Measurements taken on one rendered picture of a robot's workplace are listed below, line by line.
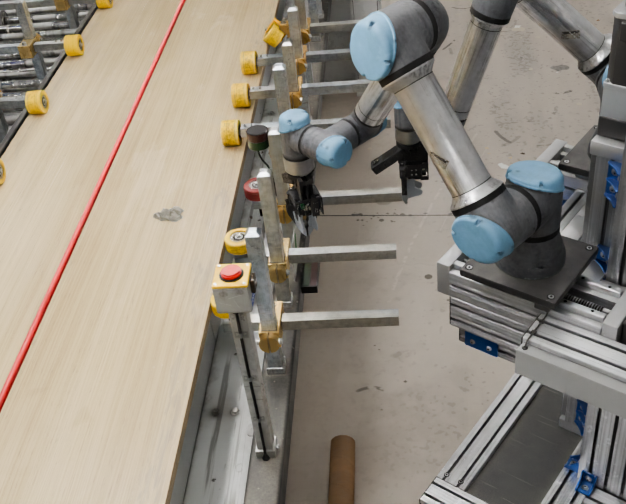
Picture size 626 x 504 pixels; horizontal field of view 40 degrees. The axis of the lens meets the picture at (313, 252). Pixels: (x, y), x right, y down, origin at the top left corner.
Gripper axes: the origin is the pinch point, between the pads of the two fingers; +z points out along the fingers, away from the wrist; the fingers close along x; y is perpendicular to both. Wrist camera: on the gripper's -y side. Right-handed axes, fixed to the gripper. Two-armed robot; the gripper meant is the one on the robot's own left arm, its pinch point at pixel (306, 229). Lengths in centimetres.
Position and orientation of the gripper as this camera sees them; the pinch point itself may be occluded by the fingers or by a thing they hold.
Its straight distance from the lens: 224.0
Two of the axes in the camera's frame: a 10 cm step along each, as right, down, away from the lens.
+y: 2.9, 5.6, -7.8
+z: 1.0, 7.9, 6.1
